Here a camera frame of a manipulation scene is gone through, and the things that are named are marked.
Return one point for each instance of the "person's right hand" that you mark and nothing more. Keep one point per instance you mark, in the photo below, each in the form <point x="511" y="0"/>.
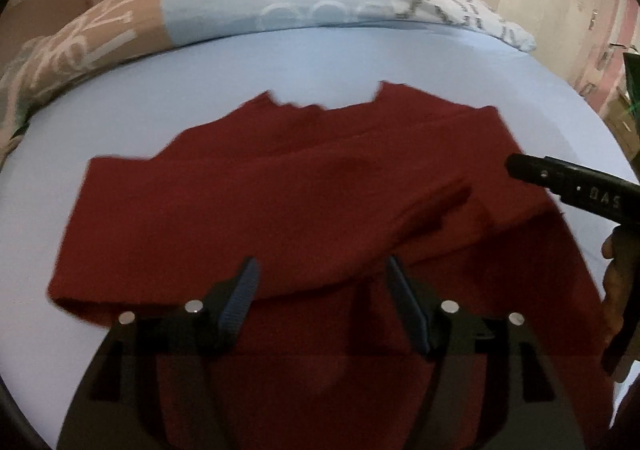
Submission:
<point x="611" y="285"/>

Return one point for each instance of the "cream wardrobe with flower print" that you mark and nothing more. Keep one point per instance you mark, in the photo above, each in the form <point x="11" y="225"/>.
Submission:
<point x="560" y="5"/>

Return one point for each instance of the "bed with light blue sheet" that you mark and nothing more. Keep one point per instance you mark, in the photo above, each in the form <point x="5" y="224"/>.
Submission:
<point x="350" y="60"/>

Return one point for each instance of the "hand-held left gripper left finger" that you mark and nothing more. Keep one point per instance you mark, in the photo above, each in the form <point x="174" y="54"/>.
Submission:
<point x="242" y="297"/>

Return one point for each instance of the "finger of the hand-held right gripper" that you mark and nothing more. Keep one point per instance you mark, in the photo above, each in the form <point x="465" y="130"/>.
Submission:
<point x="530" y="169"/>

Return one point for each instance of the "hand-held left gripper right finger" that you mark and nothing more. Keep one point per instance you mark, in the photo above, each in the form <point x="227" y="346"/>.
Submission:
<point x="409" y="312"/>

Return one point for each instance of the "dark red garment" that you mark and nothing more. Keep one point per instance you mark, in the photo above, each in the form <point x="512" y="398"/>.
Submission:
<point x="310" y="200"/>

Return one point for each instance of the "patterned blue and brown duvet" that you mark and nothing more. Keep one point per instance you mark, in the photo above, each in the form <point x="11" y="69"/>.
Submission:
<point x="215" y="5"/>

